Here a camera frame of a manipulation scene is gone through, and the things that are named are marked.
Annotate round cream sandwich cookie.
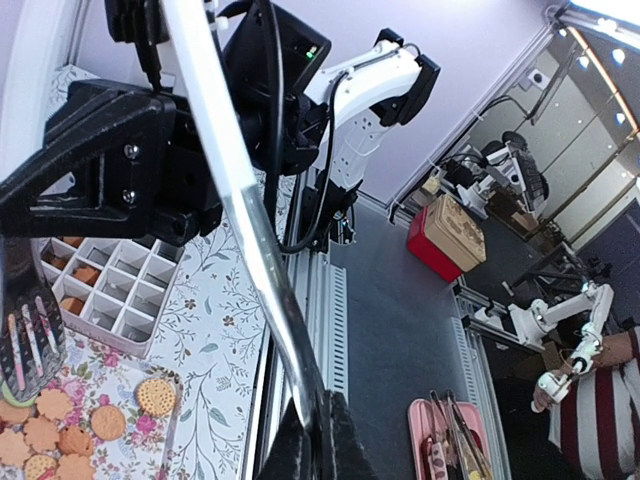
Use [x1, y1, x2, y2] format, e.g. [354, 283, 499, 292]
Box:
[136, 378, 176, 417]

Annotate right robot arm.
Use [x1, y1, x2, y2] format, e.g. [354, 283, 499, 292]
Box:
[1, 1, 440, 246]

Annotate pink tool tray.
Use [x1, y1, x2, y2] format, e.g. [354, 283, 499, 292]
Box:
[408, 391, 497, 479]

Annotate floral cookie tray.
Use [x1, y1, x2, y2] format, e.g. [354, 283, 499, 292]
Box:
[49, 331, 183, 479]

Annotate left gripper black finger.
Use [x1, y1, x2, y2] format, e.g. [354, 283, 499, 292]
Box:
[257, 392, 378, 480]

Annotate red storage box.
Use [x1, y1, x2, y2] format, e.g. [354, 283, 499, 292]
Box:
[407, 195, 487, 283]

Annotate front aluminium rail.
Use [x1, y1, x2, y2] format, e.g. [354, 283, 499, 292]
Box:
[242, 169, 361, 480]

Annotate person in striped shirt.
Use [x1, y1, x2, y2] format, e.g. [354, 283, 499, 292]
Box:
[529, 327, 640, 480]

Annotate floral tablecloth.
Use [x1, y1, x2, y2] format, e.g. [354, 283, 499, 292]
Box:
[49, 64, 301, 480]

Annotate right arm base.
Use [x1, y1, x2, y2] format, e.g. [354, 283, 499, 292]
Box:
[296, 180, 358, 253]

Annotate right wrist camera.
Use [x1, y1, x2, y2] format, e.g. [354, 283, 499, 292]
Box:
[104, 0, 169, 45]

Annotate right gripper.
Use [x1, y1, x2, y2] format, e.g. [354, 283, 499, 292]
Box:
[1, 80, 223, 245]

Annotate metal tongs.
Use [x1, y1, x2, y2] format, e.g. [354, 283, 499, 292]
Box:
[0, 0, 326, 431]

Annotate compartment tin box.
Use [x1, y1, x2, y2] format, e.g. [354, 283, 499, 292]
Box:
[41, 236, 185, 359]

